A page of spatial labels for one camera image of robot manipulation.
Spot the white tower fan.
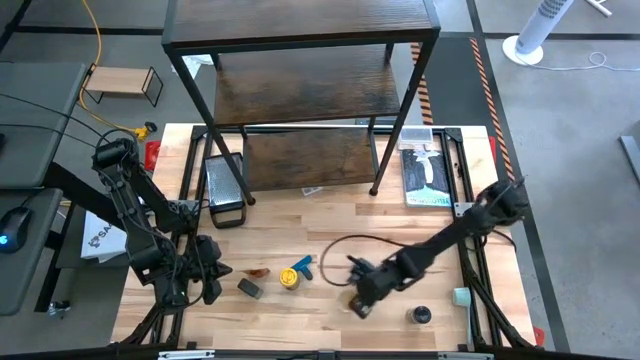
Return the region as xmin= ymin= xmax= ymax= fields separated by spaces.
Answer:
xmin=501 ymin=0 xmax=576 ymax=67

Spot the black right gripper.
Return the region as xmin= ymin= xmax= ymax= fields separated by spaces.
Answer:
xmin=347 ymin=255 xmax=406 ymax=320

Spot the white fan power cable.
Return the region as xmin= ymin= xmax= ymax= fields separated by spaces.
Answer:
xmin=519 ymin=49 xmax=640 ymax=74

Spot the yellow extension cable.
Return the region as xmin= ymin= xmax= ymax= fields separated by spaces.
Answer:
xmin=77 ymin=0 xmax=159 ymax=142

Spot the small wooden floor shelf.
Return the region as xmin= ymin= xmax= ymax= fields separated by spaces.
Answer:
xmin=82 ymin=63 xmax=165 ymax=108

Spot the black computer mouse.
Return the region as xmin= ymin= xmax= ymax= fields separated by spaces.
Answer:
xmin=0 ymin=205 xmax=34 ymax=254

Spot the grey desk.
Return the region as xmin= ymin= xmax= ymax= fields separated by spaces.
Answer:
xmin=0 ymin=62 xmax=89 ymax=190
xmin=0 ymin=187 xmax=65 ymax=317

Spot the white crumpled cloth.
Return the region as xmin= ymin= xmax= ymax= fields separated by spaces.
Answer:
xmin=182 ymin=53 xmax=216 ymax=79

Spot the metal desk clamp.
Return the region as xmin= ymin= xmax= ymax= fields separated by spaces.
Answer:
xmin=47 ymin=299 xmax=71 ymax=319

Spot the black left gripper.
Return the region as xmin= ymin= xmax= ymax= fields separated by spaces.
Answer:
xmin=162 ymin=237 xmax=234 ymax=307

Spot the orange black hazard tape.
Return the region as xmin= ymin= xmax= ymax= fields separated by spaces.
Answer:
xmin=409 ymin=42 xmax=436 ymax=126
xmin=468 ymin=37 xmax=526 ymax=221

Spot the blue T-shaped hand tool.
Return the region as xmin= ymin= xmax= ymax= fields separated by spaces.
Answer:
xmin=290 ymin=254 xmax=315 ymax=281

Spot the clear plastic box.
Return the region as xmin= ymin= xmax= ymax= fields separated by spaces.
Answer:
xmin=398 ymin=127 xmax=434 ymax=151

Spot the white pipe piece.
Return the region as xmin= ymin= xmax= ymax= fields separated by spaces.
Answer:
xmin=584 ymin=0 xmax=614 ymax=19

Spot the black wire mesh basket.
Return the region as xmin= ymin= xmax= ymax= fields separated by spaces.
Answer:
xmin=203 ymin=152 xmax=249 ymax=230

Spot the black metal wooden shelf rack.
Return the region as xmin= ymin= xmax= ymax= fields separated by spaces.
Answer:
xmin=160 ymin=0 xmax=442 ymax=207

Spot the white printed cardboard box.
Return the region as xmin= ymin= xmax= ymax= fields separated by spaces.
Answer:
xmin=79 ymin=209 xmax=130 ymax=264

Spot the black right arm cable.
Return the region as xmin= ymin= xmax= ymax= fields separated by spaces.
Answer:
xmin=318 ymin=232 xmax=419 ymax=288

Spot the yellow-lid chili onion spice jar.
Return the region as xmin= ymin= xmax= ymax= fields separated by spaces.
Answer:
xmin=278 ymin=267 xmax=302 ymax=291

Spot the grey metal bar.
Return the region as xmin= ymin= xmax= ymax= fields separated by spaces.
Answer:
xmin=619 ymin=134 xmax=640 ymax=184

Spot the black-lid glass spice jar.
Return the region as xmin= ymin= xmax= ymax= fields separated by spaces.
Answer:
xmin=405 ymin=304 xmax=434 ymax=325

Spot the silver rig bracket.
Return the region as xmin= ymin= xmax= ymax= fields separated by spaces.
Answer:
xmin=437 ymin=351 xmax=495 ymax=360
xmin=157 ymin=349 xmax=217 ymax=360

